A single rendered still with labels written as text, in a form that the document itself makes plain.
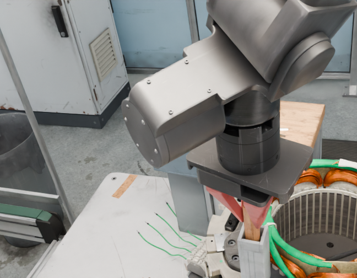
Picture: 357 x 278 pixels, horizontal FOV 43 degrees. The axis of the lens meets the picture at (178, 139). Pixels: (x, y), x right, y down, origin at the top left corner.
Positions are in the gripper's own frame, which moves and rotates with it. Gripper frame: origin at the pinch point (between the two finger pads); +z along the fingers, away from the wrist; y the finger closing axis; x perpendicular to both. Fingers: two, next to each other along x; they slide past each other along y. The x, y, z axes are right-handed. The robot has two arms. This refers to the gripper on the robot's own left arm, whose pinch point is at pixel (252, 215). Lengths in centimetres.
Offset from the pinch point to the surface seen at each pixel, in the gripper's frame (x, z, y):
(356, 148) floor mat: 160, 136, -27
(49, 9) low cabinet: 122, 63, -191
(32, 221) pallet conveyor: 7, 51, -71
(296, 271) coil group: 0.7, 7.6, 4.9
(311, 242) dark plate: 13.5, 19.9, 2.0
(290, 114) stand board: 38.2, 18.4, -12.4
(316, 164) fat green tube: 16.7, 7.0, 0.7
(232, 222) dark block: 5.5, 11.0, -6.3
